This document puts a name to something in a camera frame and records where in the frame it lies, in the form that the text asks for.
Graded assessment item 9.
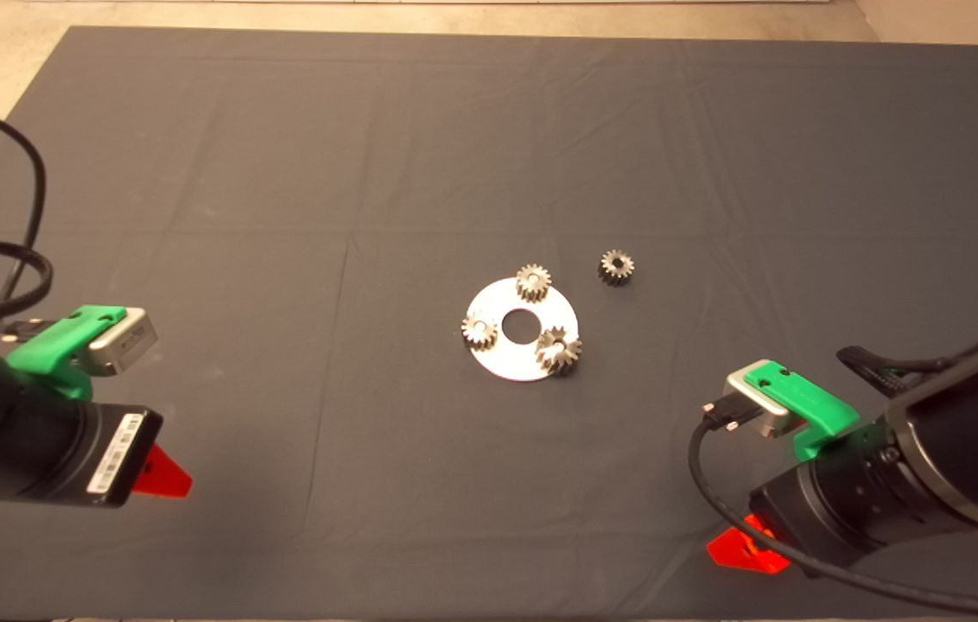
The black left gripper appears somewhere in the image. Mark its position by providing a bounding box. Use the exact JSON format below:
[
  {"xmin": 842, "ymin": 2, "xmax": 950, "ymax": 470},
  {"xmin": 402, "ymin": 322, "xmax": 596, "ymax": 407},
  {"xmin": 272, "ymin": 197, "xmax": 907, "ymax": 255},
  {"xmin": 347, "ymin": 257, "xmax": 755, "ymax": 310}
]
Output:
[{"xmin": 0, "ymin": 350, "xmax": 194, "ymax": 509}]

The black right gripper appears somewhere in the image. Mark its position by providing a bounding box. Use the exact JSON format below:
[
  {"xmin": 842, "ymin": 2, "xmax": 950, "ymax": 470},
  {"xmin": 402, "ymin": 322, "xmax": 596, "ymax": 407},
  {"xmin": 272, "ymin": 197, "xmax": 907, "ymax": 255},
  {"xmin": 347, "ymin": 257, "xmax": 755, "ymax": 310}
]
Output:
[{"xmin": 708, "ymin": 420, "xmax": 975, "ymax": 575}]

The large steel bevel gear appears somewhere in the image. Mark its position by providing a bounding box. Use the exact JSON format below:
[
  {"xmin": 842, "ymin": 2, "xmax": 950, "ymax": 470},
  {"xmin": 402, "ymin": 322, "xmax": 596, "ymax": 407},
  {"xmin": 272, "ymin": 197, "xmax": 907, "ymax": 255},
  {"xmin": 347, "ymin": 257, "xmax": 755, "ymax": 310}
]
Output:
[{"xmin": 536, "ymin": 327, "xmax": 583, "ymax": 377}]

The small steel spur gear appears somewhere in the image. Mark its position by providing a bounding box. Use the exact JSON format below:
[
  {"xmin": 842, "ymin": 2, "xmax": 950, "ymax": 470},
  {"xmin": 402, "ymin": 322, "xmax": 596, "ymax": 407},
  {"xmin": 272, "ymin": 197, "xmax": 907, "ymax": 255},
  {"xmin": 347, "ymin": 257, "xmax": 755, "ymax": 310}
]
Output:
[
  {"xmin": 461, "ymin": 313, "xmax": 500, "ymax": 351},
  {"xmin": 598, "ymin": 249, "xmax": 636, "ymax": 287},
  {"xmin": 515, "ymin": 263, "xmax": 552, "ymax": 303}
]

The round metal plate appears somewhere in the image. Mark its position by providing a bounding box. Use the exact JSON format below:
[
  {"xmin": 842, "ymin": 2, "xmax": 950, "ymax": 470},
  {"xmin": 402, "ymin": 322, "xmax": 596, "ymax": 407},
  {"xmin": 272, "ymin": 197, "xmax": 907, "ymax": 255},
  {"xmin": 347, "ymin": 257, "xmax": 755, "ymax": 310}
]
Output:
[{"xmin": 463, "ymin": 276, "xmax": 581, "ymax": 382}]

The dark grey table cloth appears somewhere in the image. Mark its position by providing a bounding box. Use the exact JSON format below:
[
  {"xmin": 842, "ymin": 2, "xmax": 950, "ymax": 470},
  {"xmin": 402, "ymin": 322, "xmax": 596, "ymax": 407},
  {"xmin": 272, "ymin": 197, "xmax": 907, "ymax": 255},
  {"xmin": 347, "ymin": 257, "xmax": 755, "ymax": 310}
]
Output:
[{"xmin": 0, "ymin": 24, "xmax": 978, "ymax": 621}]

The silver left camera box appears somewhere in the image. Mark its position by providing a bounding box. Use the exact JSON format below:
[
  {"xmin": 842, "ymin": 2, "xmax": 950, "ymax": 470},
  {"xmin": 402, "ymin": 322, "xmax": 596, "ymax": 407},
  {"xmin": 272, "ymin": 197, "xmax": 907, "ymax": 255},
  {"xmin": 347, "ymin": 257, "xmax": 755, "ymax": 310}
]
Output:
[{"xmin": 87, "ymin": 308, "xmax": 159, "ymax": 378}]

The silver camera box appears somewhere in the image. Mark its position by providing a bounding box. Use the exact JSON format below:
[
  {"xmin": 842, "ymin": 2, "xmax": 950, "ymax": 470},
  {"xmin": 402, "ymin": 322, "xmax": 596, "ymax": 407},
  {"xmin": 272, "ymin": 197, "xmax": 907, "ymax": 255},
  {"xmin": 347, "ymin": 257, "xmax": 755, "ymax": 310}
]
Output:
[
  {"xmin": 727, "ymin": 360, "xmax": 801, "ymax": 439},
  {"xmin": 87, "ymin": 308, "xmax": 159, "ymax": 378}
]

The silver right camera box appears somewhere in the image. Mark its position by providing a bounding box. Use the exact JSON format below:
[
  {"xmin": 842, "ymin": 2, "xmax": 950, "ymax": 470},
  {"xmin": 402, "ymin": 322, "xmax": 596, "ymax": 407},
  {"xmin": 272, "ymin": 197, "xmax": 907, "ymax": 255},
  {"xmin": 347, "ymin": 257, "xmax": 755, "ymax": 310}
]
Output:
[{"xmin": 727, "ymin": 360, "xmax": 801, "ymax": 439}]

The green right camera mount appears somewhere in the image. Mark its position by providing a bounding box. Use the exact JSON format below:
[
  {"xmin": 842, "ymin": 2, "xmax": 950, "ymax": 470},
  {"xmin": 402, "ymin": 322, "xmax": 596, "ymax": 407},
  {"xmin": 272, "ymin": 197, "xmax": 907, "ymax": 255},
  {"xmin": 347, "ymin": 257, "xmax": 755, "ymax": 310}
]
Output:
[{"xmin": 755, "ymin": 361, "xmax": 860, "ymax": 461}]

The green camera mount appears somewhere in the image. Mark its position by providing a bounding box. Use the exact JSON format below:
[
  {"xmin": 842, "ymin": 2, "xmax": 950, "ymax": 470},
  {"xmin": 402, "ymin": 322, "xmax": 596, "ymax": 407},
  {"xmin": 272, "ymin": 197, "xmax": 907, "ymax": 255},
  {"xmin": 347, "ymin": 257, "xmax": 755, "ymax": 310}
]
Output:
[
  {"xmin": 755, "ymin": 361, "xmax": 860, "ymax": 461},
  {"xmin": 5, "ymin": 304, "xmax": 128, "ymax": 403}
]

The green left camera mount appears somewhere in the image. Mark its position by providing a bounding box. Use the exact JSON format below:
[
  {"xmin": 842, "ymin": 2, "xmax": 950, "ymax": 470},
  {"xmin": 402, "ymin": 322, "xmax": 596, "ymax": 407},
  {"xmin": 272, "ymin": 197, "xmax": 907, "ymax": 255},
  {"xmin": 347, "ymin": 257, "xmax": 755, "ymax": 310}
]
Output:
[{"xmin": 5, "ymin": 304, "xmax": 128, "ymax": 403}]

